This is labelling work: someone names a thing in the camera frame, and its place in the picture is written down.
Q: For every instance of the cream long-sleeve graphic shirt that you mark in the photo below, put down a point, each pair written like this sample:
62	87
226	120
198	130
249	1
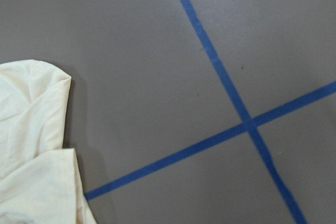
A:
40	180

